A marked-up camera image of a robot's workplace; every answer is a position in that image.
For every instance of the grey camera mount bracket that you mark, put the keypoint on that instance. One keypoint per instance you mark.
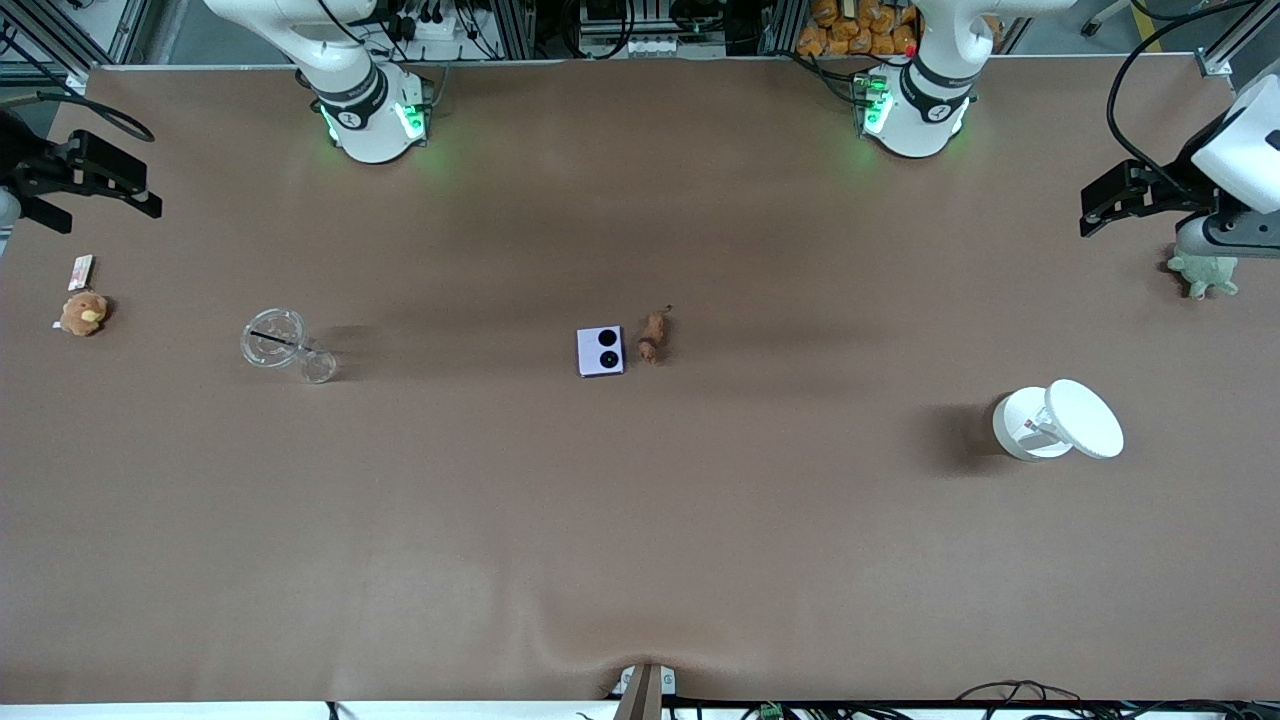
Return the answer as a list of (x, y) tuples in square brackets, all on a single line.
[(643, 690)]

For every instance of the white power strip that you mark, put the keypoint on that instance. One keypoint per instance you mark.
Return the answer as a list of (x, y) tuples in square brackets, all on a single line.
[(430, 27)]

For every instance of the small printed card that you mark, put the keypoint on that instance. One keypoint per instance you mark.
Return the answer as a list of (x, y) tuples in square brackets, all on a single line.
[(81, 272)]

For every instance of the lilac flip phone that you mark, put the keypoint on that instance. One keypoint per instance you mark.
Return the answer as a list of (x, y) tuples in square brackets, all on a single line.
[(600, 350)]

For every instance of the aluminium frame post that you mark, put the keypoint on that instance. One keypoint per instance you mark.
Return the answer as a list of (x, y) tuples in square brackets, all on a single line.
[(1215, 62)]

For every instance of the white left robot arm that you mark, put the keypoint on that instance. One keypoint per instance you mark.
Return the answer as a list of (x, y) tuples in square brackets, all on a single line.
[(925, 120)]

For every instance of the white round container with lid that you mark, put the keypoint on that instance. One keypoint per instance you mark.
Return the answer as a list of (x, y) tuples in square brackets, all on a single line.
[(1060, 420)]

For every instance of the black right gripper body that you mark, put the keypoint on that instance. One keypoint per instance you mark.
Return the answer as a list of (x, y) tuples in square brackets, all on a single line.
[(22, 158)]

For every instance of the black stick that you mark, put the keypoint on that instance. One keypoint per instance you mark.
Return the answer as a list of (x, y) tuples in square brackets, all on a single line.
[(275, 338)]

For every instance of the brown bear plush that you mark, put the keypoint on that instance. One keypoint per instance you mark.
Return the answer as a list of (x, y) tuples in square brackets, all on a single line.
[(84, 313)]

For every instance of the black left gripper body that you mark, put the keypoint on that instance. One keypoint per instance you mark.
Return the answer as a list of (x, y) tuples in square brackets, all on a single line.
[(1178, 187)]

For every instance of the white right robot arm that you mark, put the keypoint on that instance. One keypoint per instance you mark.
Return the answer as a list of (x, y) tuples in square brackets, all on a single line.
[(370, 130)]

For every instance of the brown lion statue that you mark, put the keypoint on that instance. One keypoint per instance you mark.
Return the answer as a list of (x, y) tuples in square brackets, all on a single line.
[(653, 338)]

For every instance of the green turtle plush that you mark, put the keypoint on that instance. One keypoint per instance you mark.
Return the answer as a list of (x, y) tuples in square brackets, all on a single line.
[(1208, 275)]

